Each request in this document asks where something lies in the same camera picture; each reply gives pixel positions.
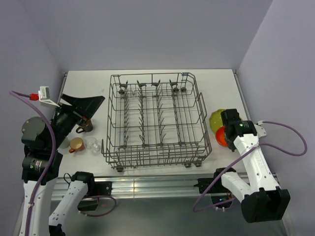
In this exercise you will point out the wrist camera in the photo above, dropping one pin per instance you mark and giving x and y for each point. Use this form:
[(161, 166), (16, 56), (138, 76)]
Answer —
[(261, 132), (44, 97)]

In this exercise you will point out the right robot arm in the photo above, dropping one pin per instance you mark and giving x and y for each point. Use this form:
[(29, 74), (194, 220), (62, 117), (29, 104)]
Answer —
[(261, 198)]

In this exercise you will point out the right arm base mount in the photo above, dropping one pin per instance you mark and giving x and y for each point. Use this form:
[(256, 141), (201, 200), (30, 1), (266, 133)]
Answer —
[(210, 185)]

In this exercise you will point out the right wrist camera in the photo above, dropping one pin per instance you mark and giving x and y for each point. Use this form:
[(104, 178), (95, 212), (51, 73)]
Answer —
[(261, 132)]

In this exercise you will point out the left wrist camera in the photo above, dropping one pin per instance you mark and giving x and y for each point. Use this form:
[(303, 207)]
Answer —
[(44, 97)]

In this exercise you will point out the dark brown mug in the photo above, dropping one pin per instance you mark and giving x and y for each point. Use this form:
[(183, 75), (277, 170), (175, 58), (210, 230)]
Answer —
[(85, 127)]

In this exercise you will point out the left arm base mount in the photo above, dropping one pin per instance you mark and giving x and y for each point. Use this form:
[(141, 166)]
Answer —
[(100, 188)]

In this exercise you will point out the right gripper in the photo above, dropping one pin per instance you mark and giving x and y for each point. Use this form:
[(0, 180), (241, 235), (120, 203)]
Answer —
[(231, 145)]

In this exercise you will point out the orange bowl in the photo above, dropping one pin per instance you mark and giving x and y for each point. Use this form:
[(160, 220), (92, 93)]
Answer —
[(219, 135)]

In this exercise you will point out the orange brown mug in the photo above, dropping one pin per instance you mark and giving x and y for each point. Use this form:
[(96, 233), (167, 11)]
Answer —
[(76, 145)]

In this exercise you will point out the aluminium mounting rail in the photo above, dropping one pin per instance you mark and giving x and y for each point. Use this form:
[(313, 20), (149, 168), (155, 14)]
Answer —
[(154, 186)]

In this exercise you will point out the pale green cup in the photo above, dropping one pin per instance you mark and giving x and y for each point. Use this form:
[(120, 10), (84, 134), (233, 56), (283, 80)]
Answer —
[(65, 143)]

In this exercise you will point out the clear drinking glass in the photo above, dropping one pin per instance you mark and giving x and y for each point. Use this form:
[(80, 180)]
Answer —
[(91, 144)]

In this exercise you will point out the grey wire dish rack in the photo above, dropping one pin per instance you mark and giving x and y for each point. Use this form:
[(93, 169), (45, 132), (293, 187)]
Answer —
[(155, 119)]

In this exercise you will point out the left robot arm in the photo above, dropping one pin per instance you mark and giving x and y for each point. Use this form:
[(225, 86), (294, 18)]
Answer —
[(41, 139)]

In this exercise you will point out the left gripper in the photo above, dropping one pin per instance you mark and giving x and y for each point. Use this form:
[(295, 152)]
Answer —
[(84, 106)]

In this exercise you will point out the green dotted plate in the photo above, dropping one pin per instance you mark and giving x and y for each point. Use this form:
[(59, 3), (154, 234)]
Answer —
[(215, 120)]

